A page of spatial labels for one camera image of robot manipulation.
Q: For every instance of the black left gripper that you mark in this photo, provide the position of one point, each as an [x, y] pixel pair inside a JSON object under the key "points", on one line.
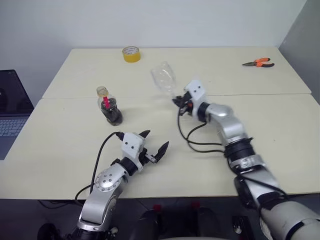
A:
{"points": [[149, 158]]}

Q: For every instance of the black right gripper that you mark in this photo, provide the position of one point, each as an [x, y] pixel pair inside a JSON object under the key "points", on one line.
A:
{"points": [[187, 103]]}

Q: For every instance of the clear plastic bottle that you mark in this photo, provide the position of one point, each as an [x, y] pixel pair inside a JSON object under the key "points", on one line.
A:
{"points": [[163, 77]]}

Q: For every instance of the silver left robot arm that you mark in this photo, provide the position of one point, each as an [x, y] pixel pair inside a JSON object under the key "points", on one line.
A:
{"points": [[107, 180]]}

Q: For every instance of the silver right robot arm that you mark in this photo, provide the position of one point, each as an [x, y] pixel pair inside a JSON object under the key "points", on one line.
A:
{"points": [[232, 125]]}

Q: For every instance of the dark cola bottle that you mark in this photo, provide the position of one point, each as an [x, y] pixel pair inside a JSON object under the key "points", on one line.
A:
{"points": [[112, 116]]}

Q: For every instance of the yellow tape roll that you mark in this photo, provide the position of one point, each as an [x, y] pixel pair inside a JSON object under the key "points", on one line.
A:
{"points": [[131, 58]]}

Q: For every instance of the dark laptop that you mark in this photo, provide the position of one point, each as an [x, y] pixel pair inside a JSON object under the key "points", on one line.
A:
{"points": [[12, 95]]}

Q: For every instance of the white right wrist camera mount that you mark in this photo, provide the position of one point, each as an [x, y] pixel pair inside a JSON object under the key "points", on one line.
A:
{"points": [[196, 91]]}

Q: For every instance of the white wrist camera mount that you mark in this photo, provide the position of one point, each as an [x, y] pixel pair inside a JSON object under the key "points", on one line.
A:
{"points": [[196, 91], [131, 145]]}

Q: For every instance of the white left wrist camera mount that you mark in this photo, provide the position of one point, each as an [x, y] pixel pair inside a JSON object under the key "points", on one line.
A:
{"points": [[131, 145]]}

